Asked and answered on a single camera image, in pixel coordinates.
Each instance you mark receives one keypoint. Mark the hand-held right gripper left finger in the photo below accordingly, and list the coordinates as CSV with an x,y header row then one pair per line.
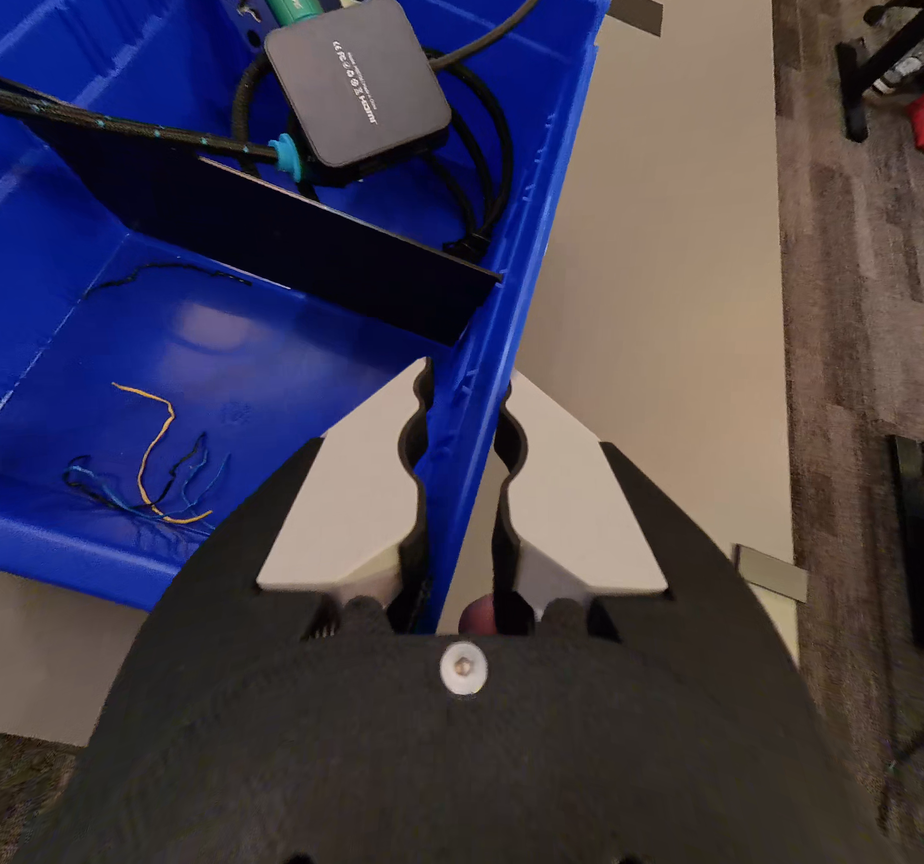
x,y
347,518

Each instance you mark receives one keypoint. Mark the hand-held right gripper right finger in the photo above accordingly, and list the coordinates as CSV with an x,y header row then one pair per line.
x,y
578,518

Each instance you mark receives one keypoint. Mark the black desk foot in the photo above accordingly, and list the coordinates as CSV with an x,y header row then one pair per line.
x,y
874,63

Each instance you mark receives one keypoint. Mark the blue plastic bin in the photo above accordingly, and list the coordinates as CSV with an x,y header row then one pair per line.
x,y
260,374

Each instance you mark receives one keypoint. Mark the black floor stand base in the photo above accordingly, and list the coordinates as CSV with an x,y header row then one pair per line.
x,y
910,503

